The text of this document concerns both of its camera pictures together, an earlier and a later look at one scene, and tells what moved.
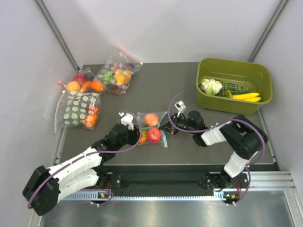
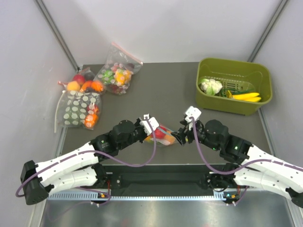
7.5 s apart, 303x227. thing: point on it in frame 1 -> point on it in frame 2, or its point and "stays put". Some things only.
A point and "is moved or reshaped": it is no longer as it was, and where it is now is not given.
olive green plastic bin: [234, 86] stays put
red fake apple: [154, 135] is moved or reshaped
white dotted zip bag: [75, 109] stays put
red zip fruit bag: [84, 81] stays put
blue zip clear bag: [150, 133] is moved or reshaped
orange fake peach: [151, 119] is moved or reshaped
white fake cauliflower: [210, 87] stays put
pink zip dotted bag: [116, 74] stays put
